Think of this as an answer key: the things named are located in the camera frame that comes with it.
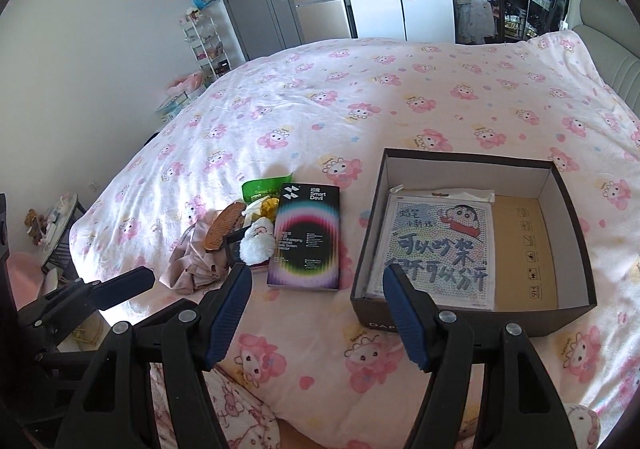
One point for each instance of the cartoon printed sheet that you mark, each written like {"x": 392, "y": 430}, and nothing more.
{"x": 435, "y": 249}

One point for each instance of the black cardboard box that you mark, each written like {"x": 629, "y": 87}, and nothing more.
{"x": 565, "y": 239}

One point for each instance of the small side table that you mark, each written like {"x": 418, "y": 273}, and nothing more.
{"x": 60, "y": 229}

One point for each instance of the black screen protector box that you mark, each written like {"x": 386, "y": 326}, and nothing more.
{"x": 305, "y": 239}

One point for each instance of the wooden comb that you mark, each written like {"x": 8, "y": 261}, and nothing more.
{"x": 222, "y": 229}

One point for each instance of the pile of pink things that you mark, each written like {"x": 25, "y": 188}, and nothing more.
{"x": 180, "y": 91}

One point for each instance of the white pink fleece cloth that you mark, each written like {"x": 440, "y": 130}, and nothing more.
{"x": 240, "y": 409}

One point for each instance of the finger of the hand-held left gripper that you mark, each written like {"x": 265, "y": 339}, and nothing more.
{"x": 120, "y": 286}

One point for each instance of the brown teddy bear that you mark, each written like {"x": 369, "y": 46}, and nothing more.
{"x": 35, "y": 226}

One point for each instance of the beige pink garment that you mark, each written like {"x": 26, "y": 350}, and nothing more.
{"x": 195, "y": 264}

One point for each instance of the pink cartoon printed blanket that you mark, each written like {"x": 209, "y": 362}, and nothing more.
{"x": 350, "y": 129}

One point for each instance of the brown cardboard sheet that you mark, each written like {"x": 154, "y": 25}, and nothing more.
{"x": 525, "y": 254}

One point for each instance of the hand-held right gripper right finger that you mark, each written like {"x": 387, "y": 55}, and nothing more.
{"x": 406, "y": 314}

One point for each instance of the white plush toy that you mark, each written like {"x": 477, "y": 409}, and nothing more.
{"x": 255, "y": 241}

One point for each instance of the green snack packet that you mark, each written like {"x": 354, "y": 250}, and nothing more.
{"x": 260, "y": 189}

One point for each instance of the white rack shelf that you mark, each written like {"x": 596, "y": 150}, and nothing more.
{"x": 207, "y": 46}

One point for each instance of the red printed card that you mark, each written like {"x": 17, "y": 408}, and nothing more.
{"x": 257, "y": 267}

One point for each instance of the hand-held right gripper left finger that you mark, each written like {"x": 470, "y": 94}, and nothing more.
{"x": 227, "y": 314}

